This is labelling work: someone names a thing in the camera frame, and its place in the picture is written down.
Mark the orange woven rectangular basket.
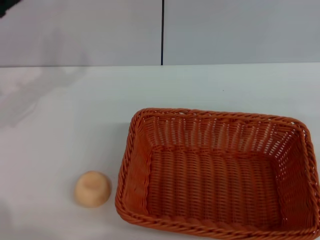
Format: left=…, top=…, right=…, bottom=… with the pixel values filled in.
left=114, top=107, right=320, bottom=240

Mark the round beige bread roll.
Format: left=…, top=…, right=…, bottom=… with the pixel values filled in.
left=73, top=170, right=112, bottom=208

